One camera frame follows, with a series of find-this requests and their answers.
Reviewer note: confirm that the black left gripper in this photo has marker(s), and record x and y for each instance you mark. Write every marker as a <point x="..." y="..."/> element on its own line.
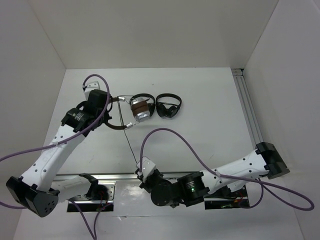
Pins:
<point x="106" y="117"/>

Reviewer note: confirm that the aluminium table edge rail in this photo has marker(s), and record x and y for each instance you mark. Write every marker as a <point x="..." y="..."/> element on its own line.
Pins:
<point x="112" y="177"/>

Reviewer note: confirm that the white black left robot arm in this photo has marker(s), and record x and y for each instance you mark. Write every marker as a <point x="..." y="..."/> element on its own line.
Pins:
<point x="35" y="189"/>

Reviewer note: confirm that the brown silver headphones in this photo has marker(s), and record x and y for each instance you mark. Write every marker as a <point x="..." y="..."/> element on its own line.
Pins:
<point x="140" y="118"/>

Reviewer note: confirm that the aluminium corner frame rail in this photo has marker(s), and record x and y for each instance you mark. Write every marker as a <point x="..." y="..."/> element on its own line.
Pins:
<point x="247" y="106"/>

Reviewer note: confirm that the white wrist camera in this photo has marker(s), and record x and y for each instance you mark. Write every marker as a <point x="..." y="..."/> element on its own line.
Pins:
<point x="148" y="168"/>
<point x="90" y="87"/>

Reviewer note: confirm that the black headphones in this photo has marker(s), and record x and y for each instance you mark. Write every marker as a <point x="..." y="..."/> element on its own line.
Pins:
<point x="167" y="110"/>
<point x="141" y="103"/>

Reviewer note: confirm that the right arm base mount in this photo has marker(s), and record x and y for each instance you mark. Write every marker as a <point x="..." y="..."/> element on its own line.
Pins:
<point x="224" y="199"/>

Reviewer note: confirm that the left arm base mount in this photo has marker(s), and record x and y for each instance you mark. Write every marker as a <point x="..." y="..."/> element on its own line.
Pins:
<point x="99" y="197"/>

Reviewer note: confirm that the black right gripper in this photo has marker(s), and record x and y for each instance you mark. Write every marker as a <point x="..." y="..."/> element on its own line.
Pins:
<point x="145" y="185"/>

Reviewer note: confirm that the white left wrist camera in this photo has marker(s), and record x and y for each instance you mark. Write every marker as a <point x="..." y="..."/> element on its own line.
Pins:
<point x="90" y="87"/>

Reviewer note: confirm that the black headphones right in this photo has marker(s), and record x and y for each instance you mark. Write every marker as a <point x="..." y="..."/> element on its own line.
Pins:
<point x="167" y="110"/>

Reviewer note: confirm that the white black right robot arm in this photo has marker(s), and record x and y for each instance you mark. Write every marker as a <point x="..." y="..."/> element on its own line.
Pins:
<point x="191" y="189"/>

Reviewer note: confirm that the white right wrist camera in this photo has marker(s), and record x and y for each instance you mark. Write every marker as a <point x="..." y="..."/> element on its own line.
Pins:
<point x="148" y="168"/>

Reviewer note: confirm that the black headphones left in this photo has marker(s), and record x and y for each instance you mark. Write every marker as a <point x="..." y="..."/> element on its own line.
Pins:
<point x="141" y="103"/>

